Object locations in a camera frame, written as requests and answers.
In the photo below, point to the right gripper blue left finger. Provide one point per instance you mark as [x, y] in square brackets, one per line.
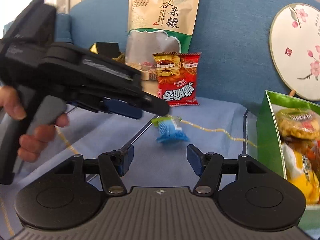
[126, 158]

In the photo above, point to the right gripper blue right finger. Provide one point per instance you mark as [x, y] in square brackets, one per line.
[196, 159]

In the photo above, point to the small blue snack packet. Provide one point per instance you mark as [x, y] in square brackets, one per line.
[169, 129]

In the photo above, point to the yellow orange snack bag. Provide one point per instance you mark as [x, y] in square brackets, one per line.
[299, 172]

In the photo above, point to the person's left hand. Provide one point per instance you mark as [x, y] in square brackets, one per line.
[32, 145]

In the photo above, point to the blue sofa cushion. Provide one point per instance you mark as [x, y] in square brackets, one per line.
[62, 27]

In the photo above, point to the black and gold packet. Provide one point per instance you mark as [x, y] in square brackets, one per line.
[107, 49]

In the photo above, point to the green cardboard box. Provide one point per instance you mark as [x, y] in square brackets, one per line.
[270, 152]

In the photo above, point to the woven bamboo basket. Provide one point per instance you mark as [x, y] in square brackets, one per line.
[120, 58]

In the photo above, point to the red lion snack bag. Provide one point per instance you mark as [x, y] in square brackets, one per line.
[177, 77]

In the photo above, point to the round rice cracker packet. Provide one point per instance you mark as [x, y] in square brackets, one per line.
[300, 123]

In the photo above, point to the large kraft grain pouch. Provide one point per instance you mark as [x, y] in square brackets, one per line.
[156, 26]

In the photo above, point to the blue fabric sofa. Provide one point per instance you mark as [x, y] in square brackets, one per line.
[235, 70]

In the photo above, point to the round floral hand fan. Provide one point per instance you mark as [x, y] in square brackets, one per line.
[294, 48]

